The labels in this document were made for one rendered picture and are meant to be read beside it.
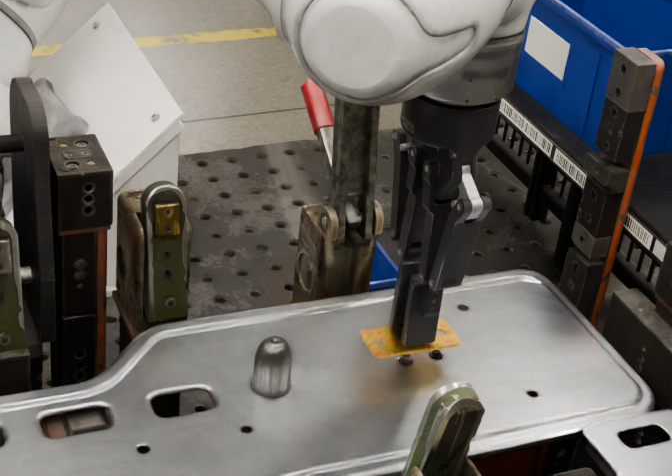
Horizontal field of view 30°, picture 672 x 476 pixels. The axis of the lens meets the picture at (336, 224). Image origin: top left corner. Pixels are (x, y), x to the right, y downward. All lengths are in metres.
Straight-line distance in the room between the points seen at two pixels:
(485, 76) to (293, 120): 2.76
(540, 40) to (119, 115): 0.54
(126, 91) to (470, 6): 0.98
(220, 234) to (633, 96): 0.75
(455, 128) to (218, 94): 2.86
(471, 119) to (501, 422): 0.27
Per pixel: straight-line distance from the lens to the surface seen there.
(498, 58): 0.92
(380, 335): 1.09
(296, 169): 1.99
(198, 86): 3.83
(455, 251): 0.99
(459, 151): 0.96
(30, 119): 1.06
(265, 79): 3.90
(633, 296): 1.26
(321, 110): 1.21
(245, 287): 1.70
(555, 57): 1.50
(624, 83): 1.28
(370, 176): 1.15
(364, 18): 0.71
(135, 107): 1.64
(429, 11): 0.72
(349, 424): 1.03
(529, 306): 1.21
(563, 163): 1.45
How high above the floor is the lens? 1.67
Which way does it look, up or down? 32 degrees down
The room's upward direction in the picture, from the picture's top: 7 degrees clockwise
